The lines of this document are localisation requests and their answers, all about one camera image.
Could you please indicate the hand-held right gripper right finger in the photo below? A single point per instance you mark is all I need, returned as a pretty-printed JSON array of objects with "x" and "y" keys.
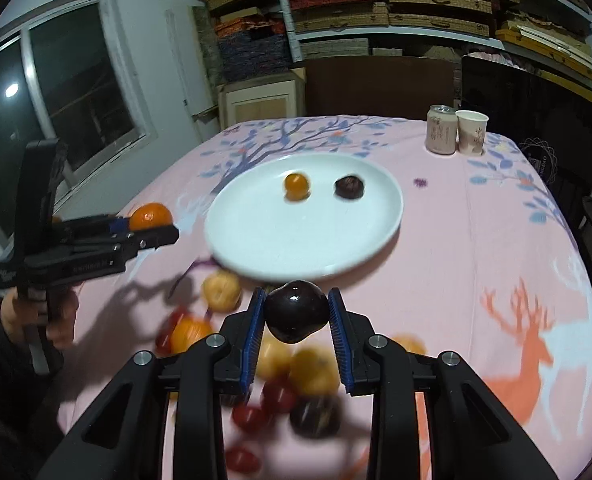
[{"x": 339, "y": 342}]

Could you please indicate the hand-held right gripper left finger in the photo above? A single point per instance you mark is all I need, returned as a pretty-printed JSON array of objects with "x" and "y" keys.
[{"x": 252, "y": 332}]

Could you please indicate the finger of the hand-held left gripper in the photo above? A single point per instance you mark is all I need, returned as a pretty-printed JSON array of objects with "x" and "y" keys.
[
  {"x": 151, "y": 240},
  {"x": 118, "y": 224}
]

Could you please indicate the dark purple plum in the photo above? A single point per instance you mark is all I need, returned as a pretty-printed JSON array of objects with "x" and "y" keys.
[{"x": 296, "y": 312}]

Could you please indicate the small orange kumquat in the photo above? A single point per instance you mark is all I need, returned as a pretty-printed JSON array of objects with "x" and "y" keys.
[
  {"x": 296, "y": 186},
  {"x": 408, "y": 345}
]

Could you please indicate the white oval plate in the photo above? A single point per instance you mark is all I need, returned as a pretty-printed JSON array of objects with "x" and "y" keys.
[{"x": 276, "y": 240}]

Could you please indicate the person's left forearm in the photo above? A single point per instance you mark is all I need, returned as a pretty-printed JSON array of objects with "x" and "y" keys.
[{"x": 1, "y": 400}]

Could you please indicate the person's left hand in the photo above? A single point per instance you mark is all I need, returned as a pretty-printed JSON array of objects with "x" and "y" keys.
[{"x": 63, "y": 320}]

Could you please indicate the pale yellow speckled fruit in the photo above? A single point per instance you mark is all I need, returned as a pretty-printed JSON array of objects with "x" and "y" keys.
[{"x": 221, "y": 291}]

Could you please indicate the white framed window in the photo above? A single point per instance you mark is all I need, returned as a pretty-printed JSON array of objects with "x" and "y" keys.
[{"x": 76, "y": 85}]

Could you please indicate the pink deer print tablecloth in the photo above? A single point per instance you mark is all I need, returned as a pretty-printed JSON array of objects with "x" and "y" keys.
[{"x": 451, "y": 240}]

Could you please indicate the pile of assorted gift boxes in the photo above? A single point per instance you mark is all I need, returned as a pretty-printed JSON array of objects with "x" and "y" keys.
[{"x": 246, "y": 45}]

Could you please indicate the pale drink can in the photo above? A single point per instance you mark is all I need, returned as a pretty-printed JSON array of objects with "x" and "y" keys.
[{"x": 440, "y": 130}]

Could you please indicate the white metal shelf rack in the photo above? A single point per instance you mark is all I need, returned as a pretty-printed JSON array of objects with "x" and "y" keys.
[{"x": 296, "y": 40}]

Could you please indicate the white paper cup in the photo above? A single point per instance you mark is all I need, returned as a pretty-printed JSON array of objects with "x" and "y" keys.
[{"x": 472, "y": 132}]

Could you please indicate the dark brown board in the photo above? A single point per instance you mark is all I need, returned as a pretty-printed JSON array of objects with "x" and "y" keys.
[{"x": 376, "y": 87}]

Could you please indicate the black chair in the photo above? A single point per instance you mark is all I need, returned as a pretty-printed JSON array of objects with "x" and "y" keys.
[{"x": 531, "y": 110}]

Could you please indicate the rows of woven flat cases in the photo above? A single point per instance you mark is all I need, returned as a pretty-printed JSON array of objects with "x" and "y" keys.
[{"x": 426, "y": 5}]

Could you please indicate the white wall conduit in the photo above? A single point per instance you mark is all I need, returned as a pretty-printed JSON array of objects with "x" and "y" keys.
[{"x": 178, "y": 60}]

